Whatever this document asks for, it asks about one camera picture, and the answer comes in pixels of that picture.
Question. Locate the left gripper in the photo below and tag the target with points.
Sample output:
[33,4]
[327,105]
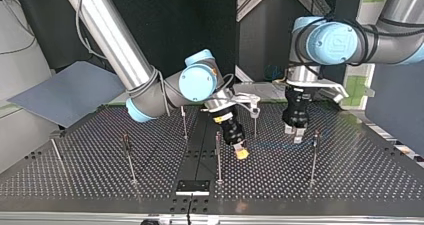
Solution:
[296,108]

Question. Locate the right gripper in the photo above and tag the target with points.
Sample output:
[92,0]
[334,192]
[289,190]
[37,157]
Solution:
[230,127]

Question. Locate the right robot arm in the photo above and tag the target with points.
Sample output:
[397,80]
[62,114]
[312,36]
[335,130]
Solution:
[110,35]

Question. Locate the connector holder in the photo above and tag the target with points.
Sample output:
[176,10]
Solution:
[193,187]

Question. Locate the black panel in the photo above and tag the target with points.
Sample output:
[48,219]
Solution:
[173,21]

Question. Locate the grey board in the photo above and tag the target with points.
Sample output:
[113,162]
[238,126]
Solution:
[71,93]

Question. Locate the metal post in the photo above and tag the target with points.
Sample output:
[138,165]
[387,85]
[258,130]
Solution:
[184,123]
[129,158]
[219,158]
[314,158]
[56,150]

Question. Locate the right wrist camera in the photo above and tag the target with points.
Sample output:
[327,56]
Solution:
[250,100]

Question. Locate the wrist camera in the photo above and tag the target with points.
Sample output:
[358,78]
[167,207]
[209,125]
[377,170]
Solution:
[330,88]
[250,100]

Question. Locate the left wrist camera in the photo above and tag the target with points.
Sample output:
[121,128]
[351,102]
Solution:
[330,88]

